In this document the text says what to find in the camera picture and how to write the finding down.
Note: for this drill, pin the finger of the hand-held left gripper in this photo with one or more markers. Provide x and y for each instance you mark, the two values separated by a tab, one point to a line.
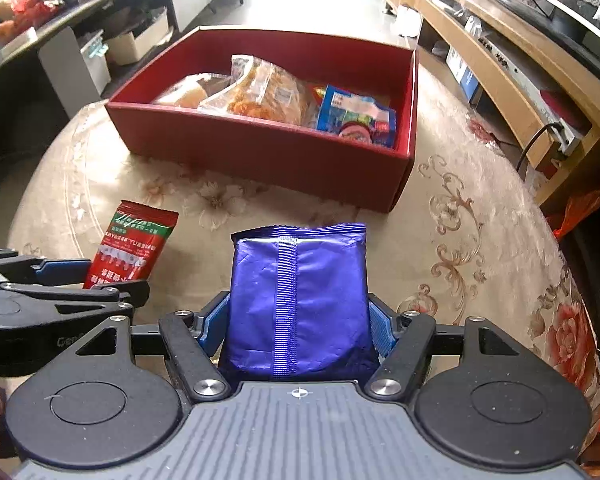
60	272
105	294

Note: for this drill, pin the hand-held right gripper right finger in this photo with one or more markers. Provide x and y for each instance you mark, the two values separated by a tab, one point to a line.
382	332

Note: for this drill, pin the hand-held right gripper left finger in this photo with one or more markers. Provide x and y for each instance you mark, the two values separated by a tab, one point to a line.
211	330

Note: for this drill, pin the red green snack packet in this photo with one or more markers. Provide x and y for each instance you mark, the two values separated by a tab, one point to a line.
130	240

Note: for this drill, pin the blue foil snack packet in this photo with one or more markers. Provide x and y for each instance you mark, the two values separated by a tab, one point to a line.
320	300

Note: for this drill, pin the red cardboard box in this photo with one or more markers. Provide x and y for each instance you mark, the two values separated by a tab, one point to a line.
255	145

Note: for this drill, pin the clear bread bag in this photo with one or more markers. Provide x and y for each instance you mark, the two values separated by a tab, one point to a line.
190	92

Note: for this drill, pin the clear fried snack bag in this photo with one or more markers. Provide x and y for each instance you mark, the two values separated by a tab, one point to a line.
260	90

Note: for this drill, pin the light blue snack packet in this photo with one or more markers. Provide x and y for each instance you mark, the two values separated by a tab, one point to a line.
350	107

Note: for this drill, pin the dark counter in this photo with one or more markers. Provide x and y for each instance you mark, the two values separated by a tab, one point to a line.
30	42

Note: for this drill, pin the orange plastic bag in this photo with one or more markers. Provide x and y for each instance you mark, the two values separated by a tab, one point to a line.
580	207

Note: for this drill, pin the white storage bin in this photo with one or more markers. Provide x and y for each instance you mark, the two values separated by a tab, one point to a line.
140	45

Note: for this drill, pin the wooden television cabinet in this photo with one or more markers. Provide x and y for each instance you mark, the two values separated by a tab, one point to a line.
510	120

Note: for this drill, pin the blue white box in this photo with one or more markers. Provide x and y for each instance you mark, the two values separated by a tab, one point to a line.
467	77

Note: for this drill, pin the white set-top device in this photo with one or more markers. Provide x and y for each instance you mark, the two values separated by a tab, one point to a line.
520	85

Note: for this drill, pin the red round disc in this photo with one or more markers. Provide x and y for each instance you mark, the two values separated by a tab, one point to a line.
565	107

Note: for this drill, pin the white bag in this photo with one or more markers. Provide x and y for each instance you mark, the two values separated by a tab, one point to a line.
409	20

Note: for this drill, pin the black television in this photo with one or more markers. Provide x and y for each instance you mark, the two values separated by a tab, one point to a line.
540	0

